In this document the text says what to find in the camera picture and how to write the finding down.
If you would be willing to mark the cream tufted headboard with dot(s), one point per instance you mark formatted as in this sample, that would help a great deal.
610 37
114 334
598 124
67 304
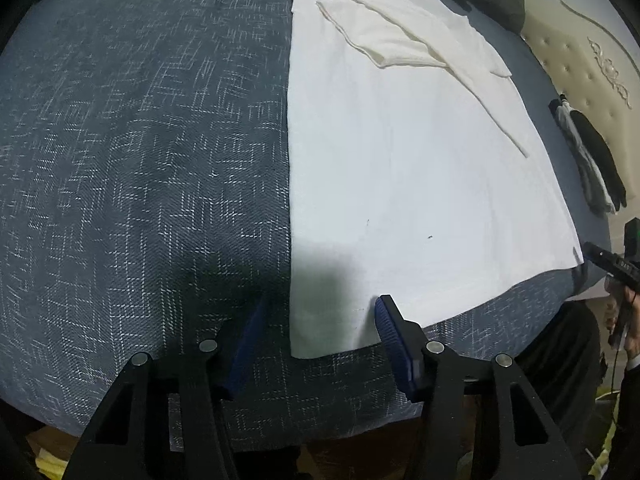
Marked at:
575 60

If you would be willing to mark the person's right hand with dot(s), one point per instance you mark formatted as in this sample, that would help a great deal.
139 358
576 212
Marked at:
634 330

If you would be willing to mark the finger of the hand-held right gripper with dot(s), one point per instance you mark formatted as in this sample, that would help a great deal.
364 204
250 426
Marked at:
605 257

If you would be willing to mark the stack of folded clothes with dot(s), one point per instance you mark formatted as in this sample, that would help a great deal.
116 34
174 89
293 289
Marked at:
595 160

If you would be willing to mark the bed with blue sheet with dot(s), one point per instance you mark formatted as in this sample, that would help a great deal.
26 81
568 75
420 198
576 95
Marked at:
150 160

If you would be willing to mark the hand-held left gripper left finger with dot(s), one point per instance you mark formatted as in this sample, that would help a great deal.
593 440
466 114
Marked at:
245 355

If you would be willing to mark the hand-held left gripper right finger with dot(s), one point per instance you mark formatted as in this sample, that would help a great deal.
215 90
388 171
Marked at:
395 345

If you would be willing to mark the white t-shirt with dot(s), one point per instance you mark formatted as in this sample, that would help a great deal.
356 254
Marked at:
400 160

